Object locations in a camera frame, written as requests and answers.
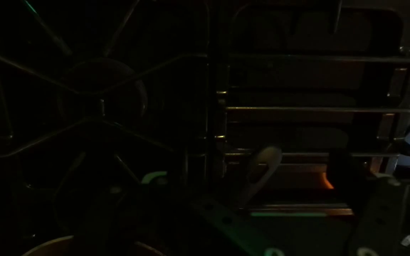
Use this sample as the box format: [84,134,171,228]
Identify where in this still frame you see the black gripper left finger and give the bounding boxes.
[190,198,287,256]

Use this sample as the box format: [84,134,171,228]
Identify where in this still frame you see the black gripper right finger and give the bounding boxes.
[352,177,408,256]

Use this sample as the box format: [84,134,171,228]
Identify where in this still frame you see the black stove top grates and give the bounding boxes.
[0,0,410,256]

